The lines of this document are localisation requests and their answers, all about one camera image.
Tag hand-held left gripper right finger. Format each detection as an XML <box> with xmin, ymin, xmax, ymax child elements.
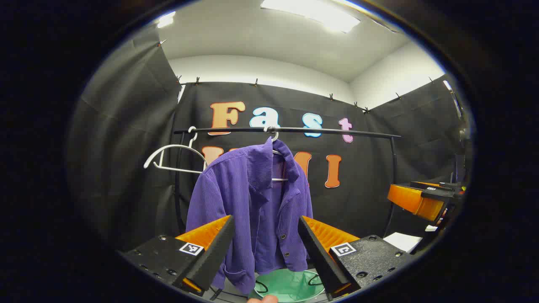
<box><xmin>297</xmin><ymin>215</ymin><xmax>416</xmax><ymax>301</ymax></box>

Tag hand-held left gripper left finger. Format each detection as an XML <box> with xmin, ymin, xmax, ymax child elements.
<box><xmin>119</xmin><ymin>215</ymin><xmax>235</xmax><ymax>296</ymax></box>

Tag green laundry hamper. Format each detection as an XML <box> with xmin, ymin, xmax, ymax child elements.
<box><xmin>248</xmin><ymin>268</ymin><xmax>327</xmax><ymax>303</ymax></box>

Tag purple corduroy jacket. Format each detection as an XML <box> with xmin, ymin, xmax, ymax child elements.
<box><xmin>186</xmin><ymin>137</ymin><xmax>314</xmax><ymax>295</ymax></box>

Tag white hanger with label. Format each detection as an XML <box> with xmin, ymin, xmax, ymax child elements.
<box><xmin>264</xmin><ymin>125</ymin><xmax>291</xmax><ymax>182</ymax></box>

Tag black clothes rack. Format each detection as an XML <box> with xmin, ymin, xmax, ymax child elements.
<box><xmin>173</xmin><ymin>126</ymin><xmax>401</xmax><ymax>236</ymax></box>

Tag white plastic hanger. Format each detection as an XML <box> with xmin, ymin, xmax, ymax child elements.
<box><xmin>143</xmin><ymin>126</ymin><xmax>209</xmax><ymax>174</ymax></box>

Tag white paper sheet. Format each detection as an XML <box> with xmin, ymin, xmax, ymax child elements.
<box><xmin>382</xmin><ymin>232</ymin><xmax>423</xmax><ymax>253</ymax></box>

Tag black backdrop cloth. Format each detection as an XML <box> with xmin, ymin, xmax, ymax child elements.
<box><xmin>67</xmin><ymin>25</ymin><xmax>468</xmax><ymax>253</ymax></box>

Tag large ceiling light panel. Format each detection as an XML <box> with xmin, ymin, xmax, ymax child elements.
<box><xmin>260</xmin><ymin>0</ymin><xmax>362</xmax><ymax>34</ymax></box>

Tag small ceiling light panel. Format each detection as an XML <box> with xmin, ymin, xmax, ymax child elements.
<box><xmin>157</xmin><ymin>11</ymin><xmax>176</xmax><ymax>29</ymax></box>

